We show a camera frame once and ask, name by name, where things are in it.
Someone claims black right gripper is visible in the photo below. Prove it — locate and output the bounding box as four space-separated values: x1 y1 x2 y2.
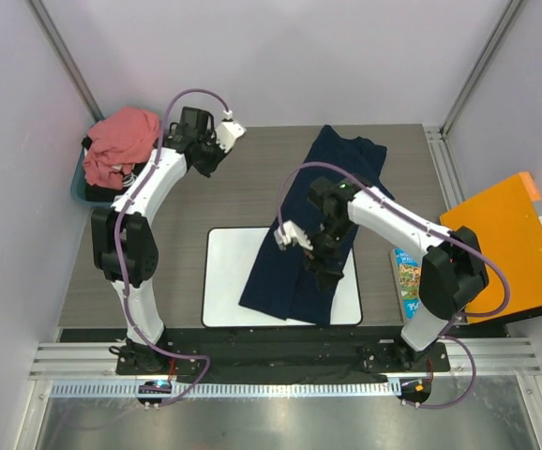
295 216 355 292

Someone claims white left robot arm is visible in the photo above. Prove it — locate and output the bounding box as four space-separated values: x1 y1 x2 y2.
91 107 231 375

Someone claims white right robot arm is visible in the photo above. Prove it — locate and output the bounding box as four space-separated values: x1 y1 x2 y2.
305 177 489 370

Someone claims pink crumpled t-shirt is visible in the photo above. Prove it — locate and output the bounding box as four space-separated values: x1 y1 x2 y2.
87 106 160 164

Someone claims colourful picture book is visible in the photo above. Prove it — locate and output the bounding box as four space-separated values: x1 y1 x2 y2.
390 247 421 323

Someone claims white mat with black border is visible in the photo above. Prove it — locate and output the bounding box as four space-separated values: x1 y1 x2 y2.
201 227 363 328

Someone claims teal laundry basket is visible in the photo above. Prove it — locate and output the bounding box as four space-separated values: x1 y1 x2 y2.
70 136 118 207

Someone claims orange board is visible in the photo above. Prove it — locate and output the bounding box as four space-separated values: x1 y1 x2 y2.
440 172 542 320

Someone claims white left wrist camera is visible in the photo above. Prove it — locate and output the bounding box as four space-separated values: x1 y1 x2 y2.
215 120 247 154

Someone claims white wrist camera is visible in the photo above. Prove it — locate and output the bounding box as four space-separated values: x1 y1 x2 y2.
273 220 313 251
215 120 247 154

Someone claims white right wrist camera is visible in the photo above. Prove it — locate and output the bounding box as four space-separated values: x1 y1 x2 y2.
273 220 313 251

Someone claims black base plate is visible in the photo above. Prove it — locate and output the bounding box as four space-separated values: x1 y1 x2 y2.
110 326 450 384

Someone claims white slotted cable duct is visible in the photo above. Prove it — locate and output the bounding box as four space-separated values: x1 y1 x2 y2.
50 380 401 399

